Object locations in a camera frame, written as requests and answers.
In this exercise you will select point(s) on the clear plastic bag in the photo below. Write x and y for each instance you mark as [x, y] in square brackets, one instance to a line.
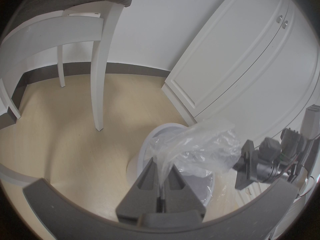
[200, 144]

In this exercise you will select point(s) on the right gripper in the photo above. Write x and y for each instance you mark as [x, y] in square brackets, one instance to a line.
[250, 174]

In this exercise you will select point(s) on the grey padded white chair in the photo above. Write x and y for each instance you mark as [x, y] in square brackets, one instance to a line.
[75, 31]

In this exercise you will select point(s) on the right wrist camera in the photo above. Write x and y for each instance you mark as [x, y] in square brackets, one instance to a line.
[270, 146]

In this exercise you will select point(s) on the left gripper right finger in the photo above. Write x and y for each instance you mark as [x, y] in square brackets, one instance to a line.
[183, 200]

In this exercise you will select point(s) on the white trash bin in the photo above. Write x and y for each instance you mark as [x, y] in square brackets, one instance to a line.
[141, 159]

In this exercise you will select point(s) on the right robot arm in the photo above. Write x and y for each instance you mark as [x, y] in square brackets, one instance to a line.
[292, 139]

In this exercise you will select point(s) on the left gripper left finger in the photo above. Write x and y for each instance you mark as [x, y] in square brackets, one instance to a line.
[143, 199]

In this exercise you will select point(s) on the white wardrobe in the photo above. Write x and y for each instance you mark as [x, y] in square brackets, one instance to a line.
[237, 59]

